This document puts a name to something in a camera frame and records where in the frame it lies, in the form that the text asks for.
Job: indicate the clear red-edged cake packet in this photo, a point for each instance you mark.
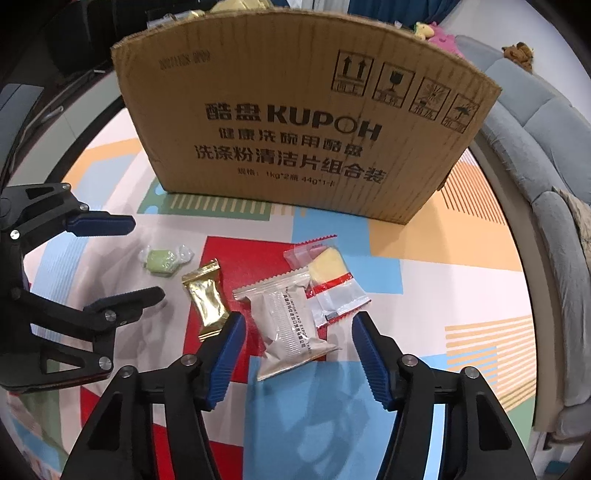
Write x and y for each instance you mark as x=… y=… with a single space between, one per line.
x=330 y=277

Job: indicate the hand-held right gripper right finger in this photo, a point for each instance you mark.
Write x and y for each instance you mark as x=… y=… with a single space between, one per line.
x=371 y=355

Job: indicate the gold snack packet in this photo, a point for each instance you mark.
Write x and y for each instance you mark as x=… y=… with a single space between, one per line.
x=207 y=295

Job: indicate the brown plush toy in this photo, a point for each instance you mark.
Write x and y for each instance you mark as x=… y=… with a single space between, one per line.
x=518 y=54

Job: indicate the black upright piano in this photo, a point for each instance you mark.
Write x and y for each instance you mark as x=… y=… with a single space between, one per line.
x=92 y=37

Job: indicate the grey tv cabinet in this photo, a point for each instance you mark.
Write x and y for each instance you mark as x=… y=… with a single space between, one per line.
x=46 y=120

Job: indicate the blue curtain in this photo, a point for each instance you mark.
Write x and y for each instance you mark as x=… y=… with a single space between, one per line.
x=429 y=9

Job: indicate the yellow duck plush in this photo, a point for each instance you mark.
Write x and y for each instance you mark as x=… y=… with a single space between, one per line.
x=422 y=28

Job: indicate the brown cardboard box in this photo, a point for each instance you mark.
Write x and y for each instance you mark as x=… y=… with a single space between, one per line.
x=300 y=92

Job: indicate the pink plush toy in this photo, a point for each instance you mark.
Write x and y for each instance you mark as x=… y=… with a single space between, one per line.
x=445 y=44

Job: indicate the silver snack packet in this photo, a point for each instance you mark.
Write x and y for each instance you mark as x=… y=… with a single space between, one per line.
x=288 y=327

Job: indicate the beige cushion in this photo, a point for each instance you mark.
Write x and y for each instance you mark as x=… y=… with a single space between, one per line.
x=579 y=226

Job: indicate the grey corner sofa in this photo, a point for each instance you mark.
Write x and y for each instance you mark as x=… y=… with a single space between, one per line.
x=526 y=138

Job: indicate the colourful patterned mat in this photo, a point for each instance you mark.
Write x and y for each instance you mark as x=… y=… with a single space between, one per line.
x=415 y=300

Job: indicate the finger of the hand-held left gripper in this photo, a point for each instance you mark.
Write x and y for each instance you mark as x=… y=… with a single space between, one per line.
x=101 y=225
x=131 y=302

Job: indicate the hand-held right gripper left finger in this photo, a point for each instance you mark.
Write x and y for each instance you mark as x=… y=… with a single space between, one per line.
x=226 y=355

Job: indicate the green candy in clear wrapper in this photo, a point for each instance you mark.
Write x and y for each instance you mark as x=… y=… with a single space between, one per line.
x=161 y=261

